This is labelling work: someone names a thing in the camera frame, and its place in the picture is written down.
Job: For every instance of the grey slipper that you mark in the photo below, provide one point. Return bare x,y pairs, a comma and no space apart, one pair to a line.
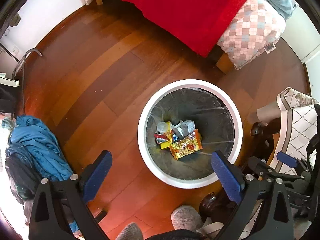
130,231
186,217

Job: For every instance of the white round trash bin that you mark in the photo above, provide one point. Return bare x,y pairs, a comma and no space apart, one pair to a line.
190,83

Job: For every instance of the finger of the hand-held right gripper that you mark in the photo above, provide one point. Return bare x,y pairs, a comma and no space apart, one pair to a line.
262,170
287,158

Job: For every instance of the red blanket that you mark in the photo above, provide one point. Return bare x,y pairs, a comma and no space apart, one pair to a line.
162,12

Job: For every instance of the yellow box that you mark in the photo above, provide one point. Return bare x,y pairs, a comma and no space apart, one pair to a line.
165,145

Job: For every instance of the white sheet tag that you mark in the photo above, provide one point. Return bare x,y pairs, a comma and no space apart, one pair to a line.
269,47

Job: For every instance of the person's black pants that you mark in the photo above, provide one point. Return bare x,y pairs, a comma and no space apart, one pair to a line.
175,235

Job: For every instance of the clear plastic cup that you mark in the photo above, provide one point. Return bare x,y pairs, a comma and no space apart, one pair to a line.
162,127

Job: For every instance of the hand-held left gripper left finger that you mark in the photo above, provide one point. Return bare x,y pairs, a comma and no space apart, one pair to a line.
98,175

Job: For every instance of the grey-white small box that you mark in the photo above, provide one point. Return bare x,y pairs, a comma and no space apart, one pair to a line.
188,127

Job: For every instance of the blue jacket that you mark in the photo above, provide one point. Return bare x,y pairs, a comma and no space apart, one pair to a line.
37,142

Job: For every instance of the orange snack bag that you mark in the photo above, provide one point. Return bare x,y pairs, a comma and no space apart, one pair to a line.
185,146

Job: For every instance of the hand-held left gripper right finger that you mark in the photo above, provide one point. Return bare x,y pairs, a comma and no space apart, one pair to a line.
225,177

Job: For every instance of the black bag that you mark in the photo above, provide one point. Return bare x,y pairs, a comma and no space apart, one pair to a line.
17,175

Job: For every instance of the pink checkered bed sheet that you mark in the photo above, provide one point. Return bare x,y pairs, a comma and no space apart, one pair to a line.
250,35

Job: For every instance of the small red snack packet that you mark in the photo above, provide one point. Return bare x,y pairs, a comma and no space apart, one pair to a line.
160,137

